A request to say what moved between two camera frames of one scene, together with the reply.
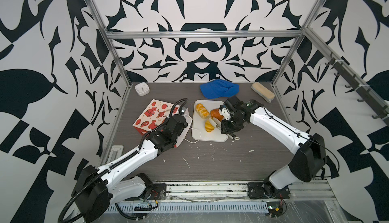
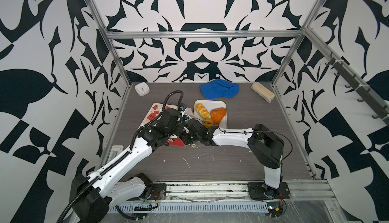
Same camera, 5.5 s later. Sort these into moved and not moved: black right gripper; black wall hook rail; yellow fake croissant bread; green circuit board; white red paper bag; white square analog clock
Moved: black right gripper; white red paper bag
Not moved: black wall hook rail; green circuit board; yellow fake croissant bread; white square analog clock
